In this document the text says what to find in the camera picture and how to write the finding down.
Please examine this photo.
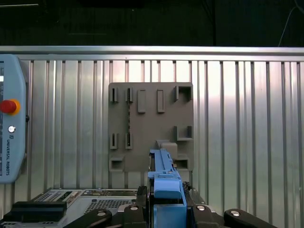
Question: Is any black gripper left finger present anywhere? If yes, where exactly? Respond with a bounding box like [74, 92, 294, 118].
[78, 186, 152, 228]

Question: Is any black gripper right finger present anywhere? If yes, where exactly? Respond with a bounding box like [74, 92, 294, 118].
[181, 181, 278, 228]

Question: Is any hard disk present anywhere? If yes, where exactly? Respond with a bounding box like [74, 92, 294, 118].
[147, 148, 188, 228]

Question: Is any black PC case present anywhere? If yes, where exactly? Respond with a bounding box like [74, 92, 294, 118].
[0, 187, 217, 228]

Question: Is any grey parts rack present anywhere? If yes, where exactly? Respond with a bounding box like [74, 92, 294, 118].
[108, 82, 194, 173]

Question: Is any pale blue teach pendant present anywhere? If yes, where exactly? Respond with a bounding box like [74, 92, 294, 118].
[0, 54, 29, 184]

